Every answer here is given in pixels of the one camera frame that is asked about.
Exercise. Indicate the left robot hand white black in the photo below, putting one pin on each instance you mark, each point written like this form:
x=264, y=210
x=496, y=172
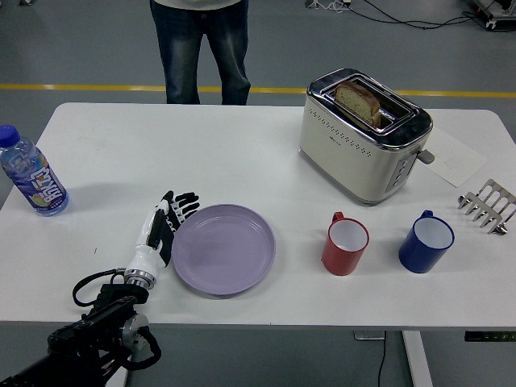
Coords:
x=147, y=254

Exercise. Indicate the purple round plate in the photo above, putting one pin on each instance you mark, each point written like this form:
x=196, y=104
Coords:
x=223, y=250

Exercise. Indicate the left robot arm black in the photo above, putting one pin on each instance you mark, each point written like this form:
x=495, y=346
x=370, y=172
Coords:
x=92, y=338

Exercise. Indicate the clear drink bottle blue cap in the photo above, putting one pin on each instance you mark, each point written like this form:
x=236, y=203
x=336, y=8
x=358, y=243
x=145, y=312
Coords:
x=36, y=177

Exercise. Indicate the red mug white inside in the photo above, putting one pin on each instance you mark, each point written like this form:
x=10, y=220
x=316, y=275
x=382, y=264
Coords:
x=340, y=258

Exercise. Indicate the person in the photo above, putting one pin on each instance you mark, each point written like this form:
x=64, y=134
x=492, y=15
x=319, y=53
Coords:
x=181, y=52

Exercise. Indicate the cream and chrome toaster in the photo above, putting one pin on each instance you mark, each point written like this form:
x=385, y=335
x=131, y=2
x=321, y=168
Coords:
x=346, y=161

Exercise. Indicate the grey box under table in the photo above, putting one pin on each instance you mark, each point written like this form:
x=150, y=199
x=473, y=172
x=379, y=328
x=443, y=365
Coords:
x=367, y=335

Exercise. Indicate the brown bread slice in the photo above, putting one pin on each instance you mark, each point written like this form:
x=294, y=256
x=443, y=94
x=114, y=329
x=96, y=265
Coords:
x=356, y=101

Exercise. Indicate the blue mug white inside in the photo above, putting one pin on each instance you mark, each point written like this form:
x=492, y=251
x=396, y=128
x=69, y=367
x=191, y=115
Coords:
x=417, y=256

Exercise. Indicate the white table leg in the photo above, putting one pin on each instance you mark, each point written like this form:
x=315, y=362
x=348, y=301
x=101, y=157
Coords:
x=417, y=359

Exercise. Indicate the white paper sheet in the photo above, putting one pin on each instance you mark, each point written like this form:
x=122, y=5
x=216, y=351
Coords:
x=455, y=157

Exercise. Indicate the silver metal toast rack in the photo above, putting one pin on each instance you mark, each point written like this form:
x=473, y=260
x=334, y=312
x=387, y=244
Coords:
x=489, y=201

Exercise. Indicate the black table control panel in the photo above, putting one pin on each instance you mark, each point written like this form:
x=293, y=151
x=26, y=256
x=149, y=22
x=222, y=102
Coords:
x=489, y=336

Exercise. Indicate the metal frame equipment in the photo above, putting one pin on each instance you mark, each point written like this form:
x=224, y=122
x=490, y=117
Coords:
x=498, y=16

